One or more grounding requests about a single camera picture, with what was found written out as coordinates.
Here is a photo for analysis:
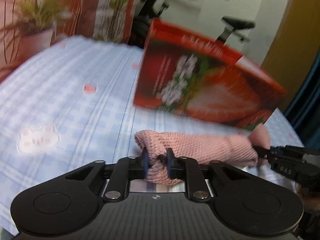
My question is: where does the pink knitted cloth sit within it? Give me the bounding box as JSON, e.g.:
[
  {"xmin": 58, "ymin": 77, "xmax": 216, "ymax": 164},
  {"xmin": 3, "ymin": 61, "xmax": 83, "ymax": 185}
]
[{"xmin": 135, "ymin": 124, "xmax": 271, "ymax": 185}]

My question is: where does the black sleep eye mask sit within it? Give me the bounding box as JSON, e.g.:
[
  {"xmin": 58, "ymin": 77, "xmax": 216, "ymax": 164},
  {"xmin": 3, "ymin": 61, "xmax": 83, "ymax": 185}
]
[{"xmin": 158, "ymin": 154, "xmax": 167, "ymax": 165}]

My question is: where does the right hand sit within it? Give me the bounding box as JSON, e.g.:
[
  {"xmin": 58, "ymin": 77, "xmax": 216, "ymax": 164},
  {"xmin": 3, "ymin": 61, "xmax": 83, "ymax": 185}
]
[{"xmin": 295, "ymin": 183, "xmax": 319, "ymax": 213}]

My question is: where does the teal curtain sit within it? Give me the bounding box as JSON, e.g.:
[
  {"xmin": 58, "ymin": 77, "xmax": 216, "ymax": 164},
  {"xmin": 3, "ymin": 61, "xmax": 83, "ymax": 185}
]
[{"xmin": 284, "ymin": 55, "xmax": 320, "ymax": 150}]

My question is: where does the blue checked strawberry tablecloth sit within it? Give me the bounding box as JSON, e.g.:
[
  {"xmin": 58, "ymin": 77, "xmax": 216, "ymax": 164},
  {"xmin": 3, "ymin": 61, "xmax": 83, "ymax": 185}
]
[{"xmin": 0, "ymin": 35, "xmax": 306, "ymax": 235}]

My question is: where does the red strawberry cardboard box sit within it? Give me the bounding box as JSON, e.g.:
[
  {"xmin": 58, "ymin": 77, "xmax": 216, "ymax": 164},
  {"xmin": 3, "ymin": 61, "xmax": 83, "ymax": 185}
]
[{"xmin": 133, "ymin": 19, "xmax": 286, "ymax": 131}]

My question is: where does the wooden door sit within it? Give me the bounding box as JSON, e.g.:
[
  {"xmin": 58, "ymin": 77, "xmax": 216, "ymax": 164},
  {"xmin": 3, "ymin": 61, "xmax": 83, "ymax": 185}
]
[{"xmin": 262, "ymin": 0, "xmax": 319, "ymax": 111}]

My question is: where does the tall green plant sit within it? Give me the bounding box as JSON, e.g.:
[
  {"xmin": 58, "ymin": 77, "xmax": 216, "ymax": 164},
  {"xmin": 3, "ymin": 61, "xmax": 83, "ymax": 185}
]
[{"xmin": 93, "ymin": 0, "xmax": 130, "ymax": 43}]

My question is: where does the black exercise bike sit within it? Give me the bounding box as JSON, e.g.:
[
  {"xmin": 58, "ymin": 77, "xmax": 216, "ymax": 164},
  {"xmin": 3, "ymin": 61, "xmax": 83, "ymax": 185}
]
[{"xmin": 127, "ymin": 0, "xmax": 256, "ymax": 49}]

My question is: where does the potted green plant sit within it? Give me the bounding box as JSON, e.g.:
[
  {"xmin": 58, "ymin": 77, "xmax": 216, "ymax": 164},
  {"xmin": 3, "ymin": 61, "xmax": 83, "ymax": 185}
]
[{"xmin": 1, "ymin": 0, "xmax": 73, "ymax": 61}]

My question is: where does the red wire chair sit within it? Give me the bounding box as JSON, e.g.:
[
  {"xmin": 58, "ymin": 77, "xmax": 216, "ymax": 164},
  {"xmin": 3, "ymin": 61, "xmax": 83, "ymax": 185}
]
[{"xmin": 1, "ymin": 0, "xmax": 83, "ymax": 39}]

